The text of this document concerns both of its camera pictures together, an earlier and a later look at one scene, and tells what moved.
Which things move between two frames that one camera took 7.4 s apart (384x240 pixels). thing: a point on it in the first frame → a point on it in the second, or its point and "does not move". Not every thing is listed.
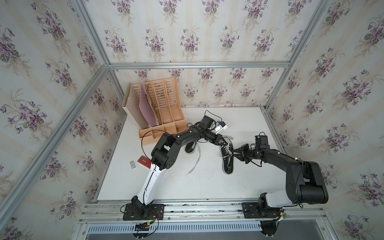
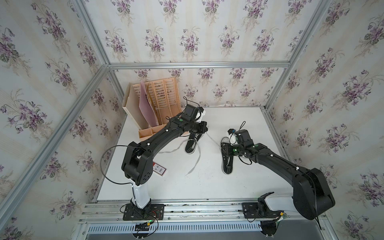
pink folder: (146, 108) does not move
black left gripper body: (218, 136) → (198, 127)
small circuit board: (144, 226) does not move
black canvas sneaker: (226, 153) does not move
